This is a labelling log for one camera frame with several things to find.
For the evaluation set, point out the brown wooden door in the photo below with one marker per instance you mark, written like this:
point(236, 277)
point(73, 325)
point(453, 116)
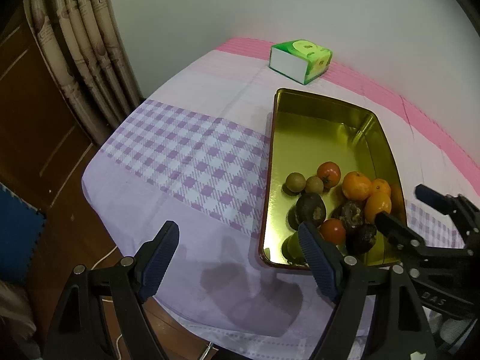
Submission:
point(44, 153)

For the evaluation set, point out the dark brown passion fruit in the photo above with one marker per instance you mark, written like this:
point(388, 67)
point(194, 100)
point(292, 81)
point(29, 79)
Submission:
point(351, 214)

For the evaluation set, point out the maroon gold toffee tin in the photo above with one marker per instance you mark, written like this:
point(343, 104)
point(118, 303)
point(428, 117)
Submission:
point(325, 146)

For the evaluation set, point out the blue foam mat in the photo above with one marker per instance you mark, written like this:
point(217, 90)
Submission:
point(21, 227)

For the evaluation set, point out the small round orange kumquat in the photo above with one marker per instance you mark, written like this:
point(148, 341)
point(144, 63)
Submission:
point(376, 203)

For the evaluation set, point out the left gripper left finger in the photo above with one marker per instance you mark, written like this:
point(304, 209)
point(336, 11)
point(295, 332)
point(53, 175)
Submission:
point(78, 329)

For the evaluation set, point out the pink purple checkered tablecloth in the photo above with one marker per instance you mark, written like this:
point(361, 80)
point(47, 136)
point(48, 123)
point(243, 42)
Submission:
point(196, 152)

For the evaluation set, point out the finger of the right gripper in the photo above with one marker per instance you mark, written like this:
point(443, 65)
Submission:
point(405, 236)
point(463, 213)

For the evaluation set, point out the green tomato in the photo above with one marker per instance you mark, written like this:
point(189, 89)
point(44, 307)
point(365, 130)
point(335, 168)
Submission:
point(294, 251)

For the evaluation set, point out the beige patterned curtain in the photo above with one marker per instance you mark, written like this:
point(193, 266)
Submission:
point(82, 50)

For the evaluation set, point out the red cherry tomato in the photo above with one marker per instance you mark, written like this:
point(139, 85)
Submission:
point(333, 231)
point(330, 174)

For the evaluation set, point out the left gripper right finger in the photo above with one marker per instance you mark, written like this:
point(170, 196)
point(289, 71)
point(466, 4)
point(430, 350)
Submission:
point(398, 328)

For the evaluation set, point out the orange mandarin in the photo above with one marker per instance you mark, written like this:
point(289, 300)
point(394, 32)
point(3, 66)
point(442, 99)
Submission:
point(356, 186)
point(381, 186)

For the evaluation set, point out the large dark passion fruit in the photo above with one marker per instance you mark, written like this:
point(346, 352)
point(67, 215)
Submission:
point(310, 208)

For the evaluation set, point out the white gloved hand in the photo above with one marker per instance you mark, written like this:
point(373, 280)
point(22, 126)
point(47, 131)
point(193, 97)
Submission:
point(449, 332)

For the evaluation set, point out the green tissue pack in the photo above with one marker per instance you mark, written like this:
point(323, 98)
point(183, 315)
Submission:
point(300, 60)

